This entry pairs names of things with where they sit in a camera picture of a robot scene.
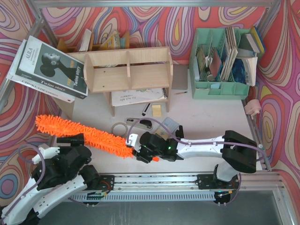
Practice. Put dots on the white book under top book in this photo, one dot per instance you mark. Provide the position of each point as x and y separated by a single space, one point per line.
11 75

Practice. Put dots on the red booklet in organizer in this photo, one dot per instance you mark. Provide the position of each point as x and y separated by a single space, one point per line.
216 64

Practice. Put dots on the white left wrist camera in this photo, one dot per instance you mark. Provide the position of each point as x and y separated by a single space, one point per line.
47 153

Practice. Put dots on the silver black stapler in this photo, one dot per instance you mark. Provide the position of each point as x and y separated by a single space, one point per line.
142 124

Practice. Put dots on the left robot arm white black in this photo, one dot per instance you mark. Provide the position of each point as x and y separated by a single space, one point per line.
32 204

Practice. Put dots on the orange chenille duster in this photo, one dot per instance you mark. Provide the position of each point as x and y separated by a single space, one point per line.
61 128

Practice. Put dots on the masking tape roll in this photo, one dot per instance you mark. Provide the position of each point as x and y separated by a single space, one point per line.
119 129

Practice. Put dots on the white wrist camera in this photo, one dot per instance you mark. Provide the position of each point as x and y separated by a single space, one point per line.
47 153
133 141

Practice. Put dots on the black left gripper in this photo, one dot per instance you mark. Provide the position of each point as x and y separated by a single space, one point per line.
71 140

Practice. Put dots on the black white marker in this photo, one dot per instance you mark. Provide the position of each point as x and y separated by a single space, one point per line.
146 109

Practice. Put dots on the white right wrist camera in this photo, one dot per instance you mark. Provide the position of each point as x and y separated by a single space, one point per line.
133 141

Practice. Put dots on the small calculator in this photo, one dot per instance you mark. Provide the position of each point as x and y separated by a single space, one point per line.
171 126

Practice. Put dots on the mint green desk organizer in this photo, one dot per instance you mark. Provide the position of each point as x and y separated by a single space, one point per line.
205 86

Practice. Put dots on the yellow sticky notes pad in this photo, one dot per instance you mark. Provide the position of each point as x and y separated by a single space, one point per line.
156 111

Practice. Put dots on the black white Twins story book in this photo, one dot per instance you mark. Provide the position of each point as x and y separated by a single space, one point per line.
49 66

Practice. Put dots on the blue yellow book in organizer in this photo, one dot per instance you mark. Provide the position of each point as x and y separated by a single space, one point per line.
254 41

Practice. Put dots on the stack of thin beige books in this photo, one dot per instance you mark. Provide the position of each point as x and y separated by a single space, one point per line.
229 53

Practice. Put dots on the pink pig figurine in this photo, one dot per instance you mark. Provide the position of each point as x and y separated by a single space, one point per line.
252 108

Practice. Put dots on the open white book in organizer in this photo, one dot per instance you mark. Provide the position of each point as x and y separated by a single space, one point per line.
250 64

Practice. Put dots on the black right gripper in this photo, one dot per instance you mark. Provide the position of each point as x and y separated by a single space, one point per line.
140 153

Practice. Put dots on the aluminium mounting rail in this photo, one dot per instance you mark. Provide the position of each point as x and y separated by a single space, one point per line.
184 181

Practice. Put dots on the wooden bookshelf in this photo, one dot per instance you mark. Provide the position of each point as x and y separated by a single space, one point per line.
107 71

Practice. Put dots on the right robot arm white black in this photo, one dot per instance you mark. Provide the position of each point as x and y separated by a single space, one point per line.
237 152

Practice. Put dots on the spiral notebook under shelf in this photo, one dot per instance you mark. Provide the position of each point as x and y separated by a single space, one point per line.
128 97

